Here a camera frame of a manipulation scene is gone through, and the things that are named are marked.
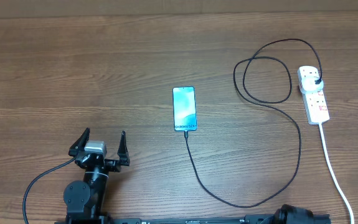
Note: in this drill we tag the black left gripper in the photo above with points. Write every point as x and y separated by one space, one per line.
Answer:
122 152

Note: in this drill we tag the blue Galaxy smartphone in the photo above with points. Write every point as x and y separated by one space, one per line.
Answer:
184 108

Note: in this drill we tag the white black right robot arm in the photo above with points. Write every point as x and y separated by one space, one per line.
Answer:
289 214

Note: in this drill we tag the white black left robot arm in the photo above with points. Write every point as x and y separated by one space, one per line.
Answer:
84 198

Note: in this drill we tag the white charger plug adapter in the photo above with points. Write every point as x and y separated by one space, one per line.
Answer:
310 85

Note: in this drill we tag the white power strip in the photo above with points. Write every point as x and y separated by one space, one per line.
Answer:
314 103

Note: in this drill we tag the brown cardboard wall panel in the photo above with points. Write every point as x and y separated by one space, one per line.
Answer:
66 8

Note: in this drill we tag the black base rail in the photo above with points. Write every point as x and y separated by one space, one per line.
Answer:
247 219

